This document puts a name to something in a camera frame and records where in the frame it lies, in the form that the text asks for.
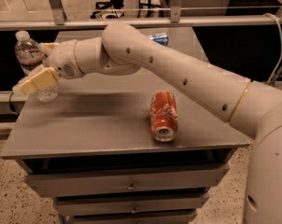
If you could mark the grey drawer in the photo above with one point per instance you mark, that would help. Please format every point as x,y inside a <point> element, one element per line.
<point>132,204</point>
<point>168,217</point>
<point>127,180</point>

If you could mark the top grey drawer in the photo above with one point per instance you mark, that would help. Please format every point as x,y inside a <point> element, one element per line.
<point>127,180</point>

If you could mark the grey drawer cabinet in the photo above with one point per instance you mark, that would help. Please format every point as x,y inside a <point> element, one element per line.
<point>101,123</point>

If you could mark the blue silver redbull can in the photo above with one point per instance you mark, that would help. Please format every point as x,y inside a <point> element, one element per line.
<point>161,38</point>

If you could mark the dented orange soda can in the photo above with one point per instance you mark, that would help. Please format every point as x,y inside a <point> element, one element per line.
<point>163,116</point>

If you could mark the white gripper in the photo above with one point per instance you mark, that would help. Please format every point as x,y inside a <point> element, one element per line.
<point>63,60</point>

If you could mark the middle grey drawer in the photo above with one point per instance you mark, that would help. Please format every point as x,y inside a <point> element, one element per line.
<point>132,204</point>

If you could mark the grey metal rail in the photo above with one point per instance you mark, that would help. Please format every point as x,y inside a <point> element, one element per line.
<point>266,19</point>

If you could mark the bottom grey drawer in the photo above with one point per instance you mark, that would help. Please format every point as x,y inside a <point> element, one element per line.
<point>168,217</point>

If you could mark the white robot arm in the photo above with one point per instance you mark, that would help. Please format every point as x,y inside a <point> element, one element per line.
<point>250,107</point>

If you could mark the black office chair base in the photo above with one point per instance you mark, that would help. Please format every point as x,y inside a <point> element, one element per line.
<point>120,8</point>

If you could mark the clear plastic water bottle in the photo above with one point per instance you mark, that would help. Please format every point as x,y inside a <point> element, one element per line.
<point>30,56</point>

